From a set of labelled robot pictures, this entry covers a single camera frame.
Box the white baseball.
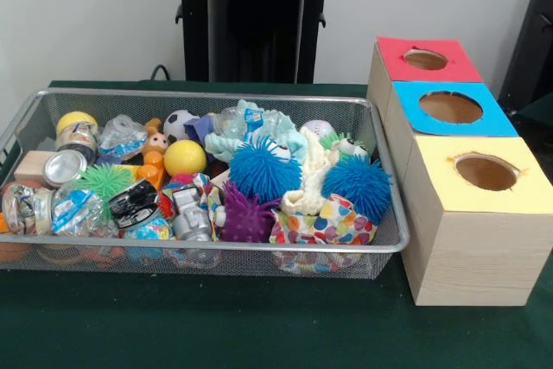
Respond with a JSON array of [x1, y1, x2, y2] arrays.
[[299, 120, 337, 141]]

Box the cream knitted cloth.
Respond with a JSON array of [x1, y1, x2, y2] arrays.
[[280, 126, 346, 217]]

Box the green spiky ball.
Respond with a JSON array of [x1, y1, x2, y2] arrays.
[[77, 162, 136, 214]]

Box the polka dot cloth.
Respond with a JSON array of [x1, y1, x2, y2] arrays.
[[268, 194, 378, 245]]

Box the dark green table cloth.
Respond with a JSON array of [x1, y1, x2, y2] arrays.
[[0, 80, 553, 369]]

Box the wooden box with three holes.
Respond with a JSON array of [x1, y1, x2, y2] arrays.
[[365, 35, 553, 308]]

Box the silver mesh bin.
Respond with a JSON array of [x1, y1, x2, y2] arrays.
[[0, 87, 410, 280]]

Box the blue spiky ball with eyes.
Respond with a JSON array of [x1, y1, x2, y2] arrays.
[[227, 134, 303, 205]]

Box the light blue knitted cloth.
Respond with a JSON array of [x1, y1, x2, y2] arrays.
[[203, 99, 308, 167]]

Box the black cable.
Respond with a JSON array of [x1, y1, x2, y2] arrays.
[[149, 64, 174, 82]]

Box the purple spiky toy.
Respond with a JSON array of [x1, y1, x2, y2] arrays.
[[218, 181, 282, 244]]

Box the yellow smiley ball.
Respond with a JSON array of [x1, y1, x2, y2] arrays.
[[162, 139, 208, 178]]

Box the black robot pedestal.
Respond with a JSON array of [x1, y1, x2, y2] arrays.
[[166, 0, 349, 84]]

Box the black and white soccer ball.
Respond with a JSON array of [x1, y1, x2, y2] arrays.
[[162, 109, 200, 144]]

